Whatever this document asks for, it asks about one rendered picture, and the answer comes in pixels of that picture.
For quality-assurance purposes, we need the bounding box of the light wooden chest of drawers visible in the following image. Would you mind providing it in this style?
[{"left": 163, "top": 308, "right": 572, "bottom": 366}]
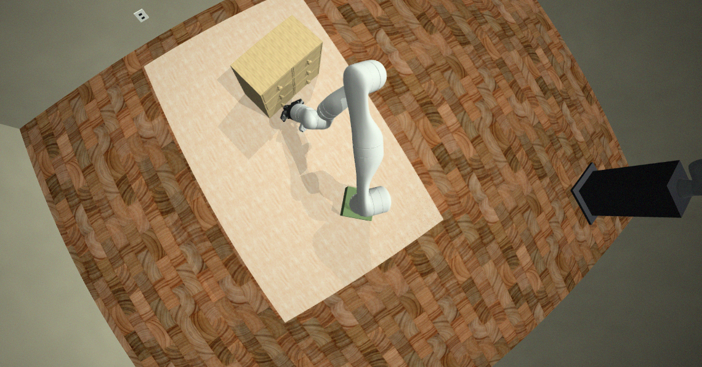
[{"left": 230, "top": 15, "right": 323, "bottom": 118}]

